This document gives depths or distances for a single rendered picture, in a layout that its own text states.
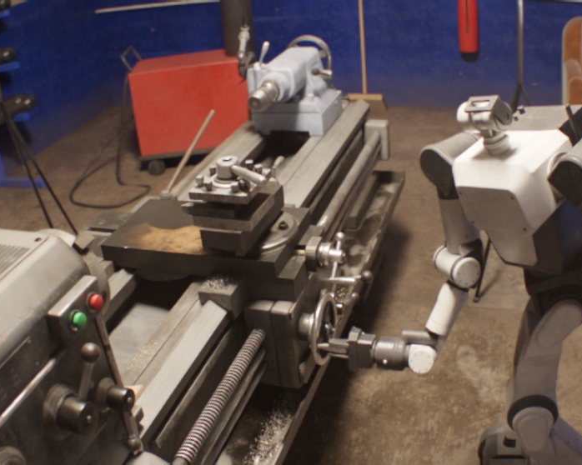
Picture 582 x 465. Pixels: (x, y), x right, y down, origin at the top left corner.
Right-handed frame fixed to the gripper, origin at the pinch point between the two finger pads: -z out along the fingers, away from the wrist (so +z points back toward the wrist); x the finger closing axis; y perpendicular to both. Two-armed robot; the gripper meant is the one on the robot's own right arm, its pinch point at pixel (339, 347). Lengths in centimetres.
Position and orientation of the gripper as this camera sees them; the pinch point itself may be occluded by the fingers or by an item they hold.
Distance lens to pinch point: 185.2
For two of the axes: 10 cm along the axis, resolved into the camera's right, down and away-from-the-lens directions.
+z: 9.5, 0.7, -3.1
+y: -3.1, 3.4, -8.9
